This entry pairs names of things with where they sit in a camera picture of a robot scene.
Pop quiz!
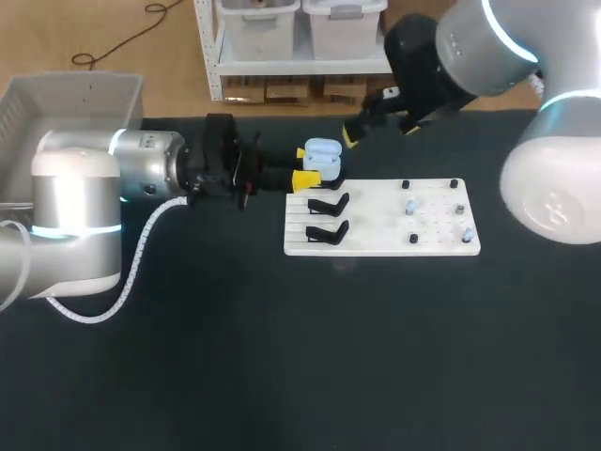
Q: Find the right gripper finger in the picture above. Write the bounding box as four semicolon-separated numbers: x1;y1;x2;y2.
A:
342;87;407;151
400;114;433;138

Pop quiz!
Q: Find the brown cardboard box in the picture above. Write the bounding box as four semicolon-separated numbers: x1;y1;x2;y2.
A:
322;76;368;103
266;76;312;103

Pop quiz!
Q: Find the pale blue earbud case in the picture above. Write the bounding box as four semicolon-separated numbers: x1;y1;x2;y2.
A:
301;136;342;182

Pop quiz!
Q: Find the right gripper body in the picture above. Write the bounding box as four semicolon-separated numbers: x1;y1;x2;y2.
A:
383;13;480;123

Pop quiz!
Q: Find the black floor cable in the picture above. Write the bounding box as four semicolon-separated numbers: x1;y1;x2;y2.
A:
70;0;185;70

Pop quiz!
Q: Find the translucent white storage bin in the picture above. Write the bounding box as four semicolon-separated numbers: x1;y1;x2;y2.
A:
219;0;302;63
301;0;389;62

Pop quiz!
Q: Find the white metal shelf rack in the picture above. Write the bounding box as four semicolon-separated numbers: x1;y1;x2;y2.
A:
193;0;396;103

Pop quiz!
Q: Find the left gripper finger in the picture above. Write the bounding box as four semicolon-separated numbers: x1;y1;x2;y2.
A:
260;146;309;167
260;168;323;194

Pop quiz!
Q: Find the white cable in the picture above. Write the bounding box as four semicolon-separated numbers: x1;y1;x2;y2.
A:
45;194;191;325

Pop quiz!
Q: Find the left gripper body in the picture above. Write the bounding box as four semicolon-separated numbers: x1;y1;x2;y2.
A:
185;113;265;212

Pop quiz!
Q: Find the grey slotted basket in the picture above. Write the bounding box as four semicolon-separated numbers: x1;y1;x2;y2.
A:
0;71;145;209

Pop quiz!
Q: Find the white plate with black stands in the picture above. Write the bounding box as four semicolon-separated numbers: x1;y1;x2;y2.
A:
283;178;484;257

